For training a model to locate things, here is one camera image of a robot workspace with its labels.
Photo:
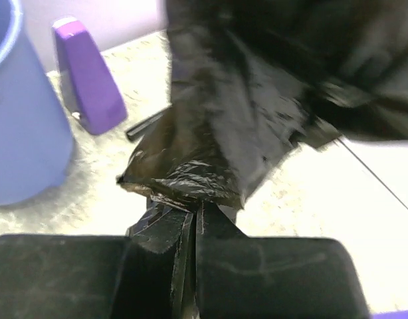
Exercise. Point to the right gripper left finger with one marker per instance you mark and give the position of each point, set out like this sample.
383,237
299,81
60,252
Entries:
144,275

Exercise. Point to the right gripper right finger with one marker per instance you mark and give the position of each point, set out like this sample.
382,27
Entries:
238,276

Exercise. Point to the blue plastic trash bin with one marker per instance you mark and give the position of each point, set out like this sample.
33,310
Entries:
36,141

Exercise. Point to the black trash bag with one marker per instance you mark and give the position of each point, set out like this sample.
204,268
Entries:
252,79

